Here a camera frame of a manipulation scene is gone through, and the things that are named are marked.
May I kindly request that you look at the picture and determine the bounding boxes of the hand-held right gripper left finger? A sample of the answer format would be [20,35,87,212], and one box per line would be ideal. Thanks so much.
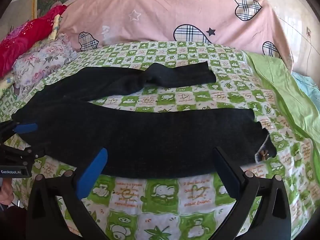
[26,147,110,240]

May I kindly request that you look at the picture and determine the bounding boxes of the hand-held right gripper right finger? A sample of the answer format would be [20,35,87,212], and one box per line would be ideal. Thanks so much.
[207,146,292,240]

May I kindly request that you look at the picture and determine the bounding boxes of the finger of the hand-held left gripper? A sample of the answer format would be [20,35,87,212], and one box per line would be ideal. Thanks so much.
[0,121,38,142]
[0,145,45,160]

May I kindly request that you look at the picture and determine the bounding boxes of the black pants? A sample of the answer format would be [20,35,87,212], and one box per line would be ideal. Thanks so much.
[11,61,277,179]

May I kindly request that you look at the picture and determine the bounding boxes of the person's left forearm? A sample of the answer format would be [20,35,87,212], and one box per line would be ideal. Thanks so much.
[0,204,28,240]

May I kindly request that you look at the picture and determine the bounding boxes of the person's left hand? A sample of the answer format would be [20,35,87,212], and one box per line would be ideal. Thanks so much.
[0,179,14,205]

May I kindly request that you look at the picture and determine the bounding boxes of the green checkered bed sheet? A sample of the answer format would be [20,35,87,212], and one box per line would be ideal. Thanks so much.
[0,41,320,240]

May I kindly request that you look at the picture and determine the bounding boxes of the red floral blanket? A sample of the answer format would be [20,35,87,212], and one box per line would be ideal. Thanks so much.
[0,5,68,78]

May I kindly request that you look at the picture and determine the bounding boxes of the yellow patterned cloth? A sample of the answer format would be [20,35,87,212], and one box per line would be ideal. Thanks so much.
[49,14,63,42]

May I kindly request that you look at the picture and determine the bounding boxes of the light green cloth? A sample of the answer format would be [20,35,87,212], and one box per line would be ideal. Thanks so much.
[246,51,320,153]

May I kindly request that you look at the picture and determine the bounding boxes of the light blue cloth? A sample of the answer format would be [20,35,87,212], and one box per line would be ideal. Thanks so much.
[291,71,320,105]

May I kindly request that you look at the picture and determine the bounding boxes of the pink quilt with plaid hearts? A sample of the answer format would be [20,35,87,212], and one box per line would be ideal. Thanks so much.
[59,0,294,73]

